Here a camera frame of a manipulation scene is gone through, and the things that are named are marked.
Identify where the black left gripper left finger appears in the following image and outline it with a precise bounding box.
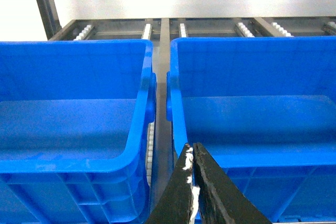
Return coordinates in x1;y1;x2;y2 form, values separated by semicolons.
146;143;200;223

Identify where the large blue plastic crate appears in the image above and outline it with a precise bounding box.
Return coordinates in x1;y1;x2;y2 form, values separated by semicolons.
167;36;335;222

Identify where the left blue plastic crate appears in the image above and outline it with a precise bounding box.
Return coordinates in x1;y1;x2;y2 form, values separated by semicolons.
1;39;156;223

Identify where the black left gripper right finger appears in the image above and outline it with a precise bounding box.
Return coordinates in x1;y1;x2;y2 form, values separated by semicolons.
193;143;271;223

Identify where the metal roller rack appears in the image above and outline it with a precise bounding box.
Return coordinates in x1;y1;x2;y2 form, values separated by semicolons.
27;0;336;209

